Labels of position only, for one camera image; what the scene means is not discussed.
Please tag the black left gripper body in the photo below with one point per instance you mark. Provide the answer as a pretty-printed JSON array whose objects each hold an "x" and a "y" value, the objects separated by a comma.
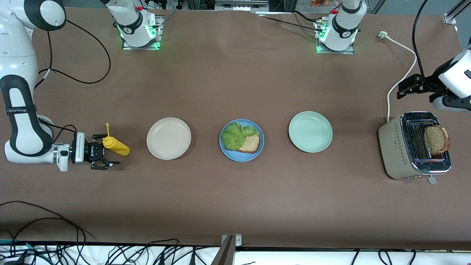
[{"x": 428, "y": 82}]

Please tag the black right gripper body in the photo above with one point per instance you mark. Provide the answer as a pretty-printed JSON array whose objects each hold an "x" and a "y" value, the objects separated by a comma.
[{"x": 89, "y": 150}]

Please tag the yellow mustard squeeze bottle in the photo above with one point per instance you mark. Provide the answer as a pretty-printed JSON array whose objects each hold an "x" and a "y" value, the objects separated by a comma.
[{"x": 117, "y": 146}]

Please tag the brown bread slice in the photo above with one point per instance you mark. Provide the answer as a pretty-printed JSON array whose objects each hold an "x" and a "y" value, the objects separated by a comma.
[
  {"x": 251, "y": 144},
  {"x": 436, "y": 140}
]

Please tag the green lettuce leaf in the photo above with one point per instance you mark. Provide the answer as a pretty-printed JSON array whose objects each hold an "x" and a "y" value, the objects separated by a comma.
[{"x": 235, "y": 134}]

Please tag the blue round plate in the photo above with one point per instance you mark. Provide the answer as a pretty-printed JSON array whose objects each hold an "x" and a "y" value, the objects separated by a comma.
[{"x": 239, "y": 157}]

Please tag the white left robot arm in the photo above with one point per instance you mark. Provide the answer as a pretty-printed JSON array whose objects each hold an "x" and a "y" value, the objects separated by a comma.
[{"x": 342, "y": 25}]

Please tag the beige round plate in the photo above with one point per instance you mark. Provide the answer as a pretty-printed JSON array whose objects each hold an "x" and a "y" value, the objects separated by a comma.
[{"x": 168, "y": 138}]

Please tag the pale green round plate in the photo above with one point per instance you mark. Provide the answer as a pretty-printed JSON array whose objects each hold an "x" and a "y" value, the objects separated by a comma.
[{"x": 310, "y": 131}]

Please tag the beige chrome toaster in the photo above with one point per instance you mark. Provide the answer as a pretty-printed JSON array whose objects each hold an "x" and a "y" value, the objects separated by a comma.
[{"x": 395, "y": 151}]

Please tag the orange snack packet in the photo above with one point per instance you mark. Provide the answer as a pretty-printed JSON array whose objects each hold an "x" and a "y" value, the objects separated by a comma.
[{"x": 322, "y": 3}]

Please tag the grey electronics box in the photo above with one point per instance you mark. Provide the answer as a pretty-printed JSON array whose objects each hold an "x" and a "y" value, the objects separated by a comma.
[{"x": 241, "y": 5}]

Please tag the silver aluminium frame profile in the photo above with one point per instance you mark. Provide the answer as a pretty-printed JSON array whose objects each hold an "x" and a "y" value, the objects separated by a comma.
[{"x": 450, "y": 18}]

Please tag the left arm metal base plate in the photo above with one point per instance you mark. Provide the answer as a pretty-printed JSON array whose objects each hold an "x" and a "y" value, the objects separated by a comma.
[{"x": 335, "y": 52}]

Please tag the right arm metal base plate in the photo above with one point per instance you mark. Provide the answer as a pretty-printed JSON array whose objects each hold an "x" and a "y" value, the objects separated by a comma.
[{"x": 141, "y": 48}]

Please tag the dark aluminium frame profile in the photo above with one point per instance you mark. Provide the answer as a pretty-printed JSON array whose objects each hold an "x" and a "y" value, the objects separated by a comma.
[{"x": 224, "y": 255}]

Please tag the small metal corner bracket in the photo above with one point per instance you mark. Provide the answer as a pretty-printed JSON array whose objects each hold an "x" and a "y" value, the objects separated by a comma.
[{"x": 238, "y": 241}]

